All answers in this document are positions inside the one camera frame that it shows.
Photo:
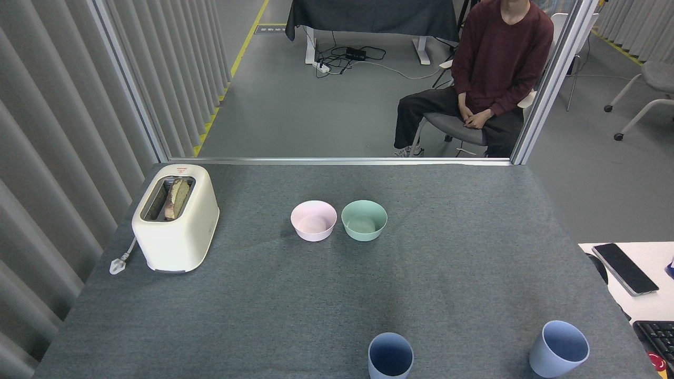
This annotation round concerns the person's right hand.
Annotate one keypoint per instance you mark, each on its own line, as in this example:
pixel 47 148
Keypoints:
pixel 467 113

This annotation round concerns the person's left hand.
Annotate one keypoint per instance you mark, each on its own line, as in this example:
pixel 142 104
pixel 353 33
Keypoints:
pixel 482 118

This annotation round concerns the blue cup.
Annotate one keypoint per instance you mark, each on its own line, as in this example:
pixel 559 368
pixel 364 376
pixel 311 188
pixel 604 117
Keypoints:
pixel 553 358
pixel 389 358

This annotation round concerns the grey seat chair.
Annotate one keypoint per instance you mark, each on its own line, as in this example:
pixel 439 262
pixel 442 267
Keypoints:
pixel 447 123

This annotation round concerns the person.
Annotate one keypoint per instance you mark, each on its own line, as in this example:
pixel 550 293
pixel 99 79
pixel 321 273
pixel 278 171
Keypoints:
pixel 500 58

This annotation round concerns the white chair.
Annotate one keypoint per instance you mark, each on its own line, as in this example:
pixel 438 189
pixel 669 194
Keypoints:
pixel 579 47

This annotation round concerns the black adapter box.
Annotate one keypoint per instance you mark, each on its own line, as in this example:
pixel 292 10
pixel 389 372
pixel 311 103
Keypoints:
pixel 355 53

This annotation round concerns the table with dark cloth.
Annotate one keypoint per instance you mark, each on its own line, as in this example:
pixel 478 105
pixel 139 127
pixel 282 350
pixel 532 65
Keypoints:
pixel 368 16

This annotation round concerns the white power strip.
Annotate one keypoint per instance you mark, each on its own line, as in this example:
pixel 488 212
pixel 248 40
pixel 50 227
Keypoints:
pixel 321 67

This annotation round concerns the green bowl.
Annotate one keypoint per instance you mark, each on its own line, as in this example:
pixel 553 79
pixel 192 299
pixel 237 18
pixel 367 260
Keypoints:
pixel 363 226

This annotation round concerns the grey wheeled office chair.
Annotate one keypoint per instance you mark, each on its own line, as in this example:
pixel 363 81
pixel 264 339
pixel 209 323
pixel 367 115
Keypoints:
pixel 658 73

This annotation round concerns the pink bowl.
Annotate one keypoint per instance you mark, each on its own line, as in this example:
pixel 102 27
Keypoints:
pixel 313 223

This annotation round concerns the black smartphone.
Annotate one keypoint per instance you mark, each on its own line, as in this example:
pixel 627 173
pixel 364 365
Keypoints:
pixel 625 268

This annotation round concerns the small blue object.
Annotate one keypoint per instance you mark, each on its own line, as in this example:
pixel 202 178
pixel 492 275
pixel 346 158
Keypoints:
pixel 671 269

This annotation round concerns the white side table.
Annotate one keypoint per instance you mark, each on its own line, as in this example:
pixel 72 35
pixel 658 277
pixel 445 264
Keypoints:
pixel 655 305

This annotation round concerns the black keyboard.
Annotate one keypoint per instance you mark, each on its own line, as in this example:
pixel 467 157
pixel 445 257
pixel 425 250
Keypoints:
pixel 658 337

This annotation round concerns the toasted bread slice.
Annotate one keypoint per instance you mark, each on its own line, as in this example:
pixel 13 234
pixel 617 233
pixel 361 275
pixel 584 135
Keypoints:
pixel 178 198

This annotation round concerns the red round object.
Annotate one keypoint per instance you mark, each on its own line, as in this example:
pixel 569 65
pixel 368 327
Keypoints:
pixel 657 364

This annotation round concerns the cream white toaster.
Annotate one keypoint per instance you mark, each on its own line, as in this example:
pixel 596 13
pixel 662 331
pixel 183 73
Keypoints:
pixel 176 242

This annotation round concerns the white toaster power plug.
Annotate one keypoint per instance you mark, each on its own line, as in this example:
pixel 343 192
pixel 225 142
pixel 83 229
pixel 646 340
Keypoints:
pixel 118 265

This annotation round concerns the silver post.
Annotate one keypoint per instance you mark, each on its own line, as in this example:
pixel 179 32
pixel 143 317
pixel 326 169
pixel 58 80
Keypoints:
pixel 553 79
pixel 129 79

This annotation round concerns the silver horizontal rail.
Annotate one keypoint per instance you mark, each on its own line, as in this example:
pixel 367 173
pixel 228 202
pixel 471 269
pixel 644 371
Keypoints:
pixel 337 161

